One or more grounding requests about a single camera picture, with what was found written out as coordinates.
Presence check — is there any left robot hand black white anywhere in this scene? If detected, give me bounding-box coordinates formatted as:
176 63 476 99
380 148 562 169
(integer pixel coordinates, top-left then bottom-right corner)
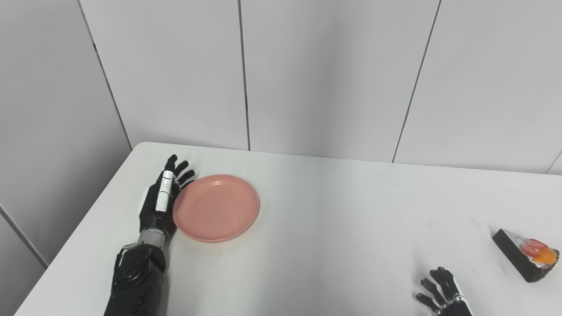
139 154 196 234

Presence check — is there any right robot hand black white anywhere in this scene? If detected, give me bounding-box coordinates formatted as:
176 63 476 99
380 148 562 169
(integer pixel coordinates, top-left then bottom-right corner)
416 266 474 316

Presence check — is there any pink round plate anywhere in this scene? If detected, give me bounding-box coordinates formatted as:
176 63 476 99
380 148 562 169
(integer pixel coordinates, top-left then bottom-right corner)
173 174 261 243

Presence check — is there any chocolate cake slice with fruit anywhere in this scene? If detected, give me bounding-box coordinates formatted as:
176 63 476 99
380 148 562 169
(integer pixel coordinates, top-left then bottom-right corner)
491 229 560 283

